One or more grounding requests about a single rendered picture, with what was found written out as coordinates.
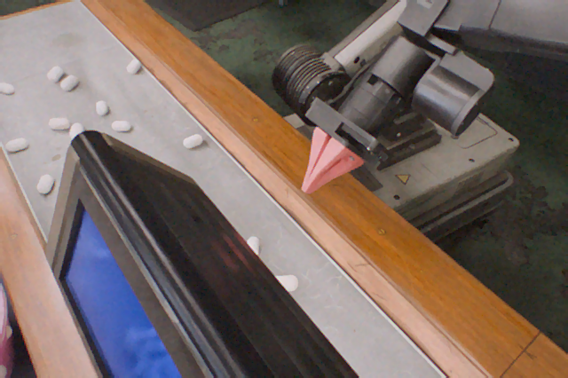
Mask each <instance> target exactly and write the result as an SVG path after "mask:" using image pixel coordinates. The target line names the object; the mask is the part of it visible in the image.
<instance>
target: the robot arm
mask: <svg viewBox="0 0 568 378"><path fill-rule="evenodd" d="M397 22H398V23H399V25H400V26H401V27H402V28H403V29H404V31H405V32H406V33H407V34H408V35H409V37H410V38H411V39H412V40H411V39H409V38H408V37H406V36H405V37H403V36H401V35H398V36H393V37H392V38H391V39H390V41H389V42H388V43H387V44H386V45H385V47H384V48H383V50H382V51H381V52H380V54H379V55H378V56H377V58H376V59H375V61H374V62H373V63H372V65H371V66H370V68H369V69H368V70H367V72H366V73H365V74H364V76H363V77H362V78H361V80H360V81H359V83H358V84H357V86H356V87H355V88H354V90H352V91H351V93H350V94H349V95H348V97H347V98H346V99H345V101H344V102H343V103H342V104H341V105H340V107H339V108H338V109H337V111H336V110H335V109H334V108H332V107H331V106H329V105H328V104H326V103H325V102H323V101H322V100H321V99H319V98H317V97H316V98H315V99H314V100H313V102H312V104H311V108H310V109H309V110H308V112H307V113H306V114H305V116H306V117H307V118H309V119H310V120H311V121H312V122H314V123H315V124H317V125H318V126H319V127H321V128H322V130H321V129H320V128H318V127H317V128H316V130H315V131H314V133H313V140H312V150H311V157H310V163H309V167H308V169H307V173H306V176H305V179H304V185H303V188H302V190H303V191H304V192H305V193H308V194H312V193H313V192H315V191H316V190H318V189H319V188H321V187H322V186H323V185H325V184H326V182H328V181H329V180H331V179H332V178H335V177H338V176H340V175H342V174H343V173H345V172H347V171H350V170H352V169H355V168H357V167H358V166H361V165H362V164H363V163H364V162H365V161H367V162H368V163H370V164H371V165H372V166H374V167H375V168H376V169H378V170H381V169H382V168H383V166H384V165H385V164H386V163H387V164H389V163H390V161H391V160H392V159H393V157H394V156H395V155H394V154H393V153H392V152H391V151H389V150H388V149H387V148H386V147H385V146H384V145H383V144H381V143H380V142H379V141H378V140H377V138H378V137H379V135H380V134H381V133H382V132H383V130H384V129H385V127H386V126H387V125H388V124H389V122H390V120H391V118H392V117H393V116H394V115H395V113H396V112H397V111H398V110H399V108H400V107H401V106H402V104H403V102H404V101H406V100H408V98H409V97H410V96H411V94H412V93H414V95H413V98H414V99H413V102H412V108H413V109H414V110H416V111H417V112H419V113H420V114H423V115H424V116H426V117H427V118H429V119H430V120H432V121H433V122H434V123H436V124H438V125H439V126H441V127H442V129H444V130H446V131H447V132H449V133H450V134H452V135H454V136H455V137H459V136H460V135H461V134H462V133H463V132H464V131H465V130H466V129H467V128H468V127H469V126H470V125H471V124H472V123H473V122H474V120H475V119H476V118H477V116H478V115H479V114H480V112H481V111H482V109H483V108H484V106H485V104H486V103H487V101H488V99H490V98H491V96H492V95H493V94H494V93H495V91H496V89H497V83H496V81H495V78H494V76H493V73H492V72H491V71H489V68H485V67H482V66H480V65H479V64H478V63H477V62H475V61H474V60H472V59H470V58H469V57H467V56H466V55H464V54H463V53H464V52H460V51H458V49H457V48H462V49H465V50H467V49H468V47H471V48H476V49H481V50H486V51H497V52H513V51H514V52H515V53H516V52H520V53H525V54H530V55H534V56H539V57H544V58H549V59H557V60H562V61H567V62H568V0H406V8H405V10H404V11H403V12H402V13H401V15H400V16H399V18H398V20H397ZM455 47H457V48H455ZM323 130H324V131H323ZM342 137H344V138H345V139H347V140H348V141H349V143H348V142H347V141H345V140H344V139H343V138H342ZM360 157H362V158H363V159H364V160H365V161H364V160H362V159H361V158H360Z"/></svg>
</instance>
